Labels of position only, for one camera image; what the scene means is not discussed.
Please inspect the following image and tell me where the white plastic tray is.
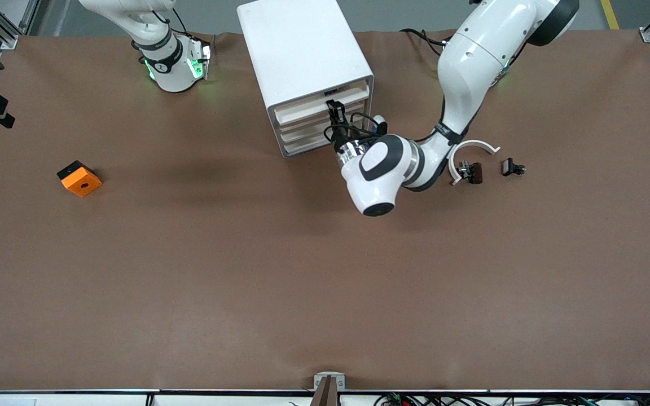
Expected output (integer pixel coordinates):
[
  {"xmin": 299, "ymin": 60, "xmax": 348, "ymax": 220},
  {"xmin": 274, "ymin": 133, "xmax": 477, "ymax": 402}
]
[{"xmin": 271, "ymin": 82, "xmax": 372, "ymax": 126}]

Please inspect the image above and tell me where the brown terminal block component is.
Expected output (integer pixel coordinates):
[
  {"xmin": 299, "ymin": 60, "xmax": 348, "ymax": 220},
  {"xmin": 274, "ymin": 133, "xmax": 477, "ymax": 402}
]
[{"xmin": 458, "ymin": 161, "xmax": 484, "ymax": 185}]

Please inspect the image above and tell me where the white table edge rail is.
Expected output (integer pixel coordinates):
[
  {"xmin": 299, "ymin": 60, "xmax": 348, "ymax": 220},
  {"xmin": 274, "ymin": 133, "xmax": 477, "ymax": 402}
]
[{"xmin": 0, "ymin": 389, "xmax": 650, "ymax": 406}]

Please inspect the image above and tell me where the grey metal bracket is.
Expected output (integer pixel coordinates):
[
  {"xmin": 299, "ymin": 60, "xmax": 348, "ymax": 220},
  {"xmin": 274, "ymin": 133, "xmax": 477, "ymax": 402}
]
[{"xmin": 314, "ymin": 372, "xmax": 346, "ymax": 391}]

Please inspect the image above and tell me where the brown camera post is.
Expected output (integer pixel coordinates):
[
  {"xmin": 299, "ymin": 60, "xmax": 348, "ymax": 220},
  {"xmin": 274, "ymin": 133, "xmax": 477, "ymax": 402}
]
[{"xmin": 310, "ymin": 377, "xmax": 340, "ymax": 406}]

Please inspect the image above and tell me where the tangled cable bundle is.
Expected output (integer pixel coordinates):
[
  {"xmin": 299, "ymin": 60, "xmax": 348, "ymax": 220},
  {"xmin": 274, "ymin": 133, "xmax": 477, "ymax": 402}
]
[{"xmin": 373, "ymin": 393, "xmax": 650, "ymax": 406}]

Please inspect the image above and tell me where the orange and black box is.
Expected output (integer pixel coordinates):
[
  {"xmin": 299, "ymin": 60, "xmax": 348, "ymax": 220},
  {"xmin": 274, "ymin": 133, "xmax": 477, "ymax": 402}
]
[{"xmin": 56, "ymin": 160, "xmax": 103, "ymax": 198}]

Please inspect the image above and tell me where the white curved plastic ring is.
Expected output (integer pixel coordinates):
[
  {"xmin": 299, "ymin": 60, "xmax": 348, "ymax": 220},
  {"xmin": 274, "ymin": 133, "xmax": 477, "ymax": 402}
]
[{"xmin": 448, "ymin": 139, "xmax": 501, "ymax": 186}]

